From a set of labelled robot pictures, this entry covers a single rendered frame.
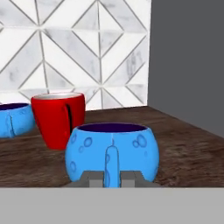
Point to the red mug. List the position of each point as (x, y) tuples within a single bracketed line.
[(55, 122)]

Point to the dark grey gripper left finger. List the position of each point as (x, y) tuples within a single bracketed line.
[(92, 178)]

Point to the dark grey appliance side panel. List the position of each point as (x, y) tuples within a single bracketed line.
[(189, 58)]

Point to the blue bubble-patterned mug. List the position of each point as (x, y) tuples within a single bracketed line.
[(96, 145), (14, 119)]

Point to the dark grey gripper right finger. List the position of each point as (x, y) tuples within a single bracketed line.
[(131, 178)]

